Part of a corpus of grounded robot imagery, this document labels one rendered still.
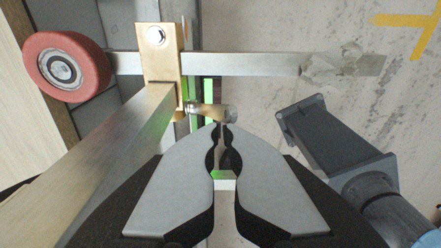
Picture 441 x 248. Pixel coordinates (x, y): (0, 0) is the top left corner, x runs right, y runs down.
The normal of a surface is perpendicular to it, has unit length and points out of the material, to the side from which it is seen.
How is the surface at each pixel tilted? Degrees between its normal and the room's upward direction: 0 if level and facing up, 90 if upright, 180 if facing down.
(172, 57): 0
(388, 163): 0
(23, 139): 0
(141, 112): 90
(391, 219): 94
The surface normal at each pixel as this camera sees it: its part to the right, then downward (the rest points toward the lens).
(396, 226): -0.63, -0.64
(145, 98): 0.01, -0.88
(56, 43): 0.02, 0.47
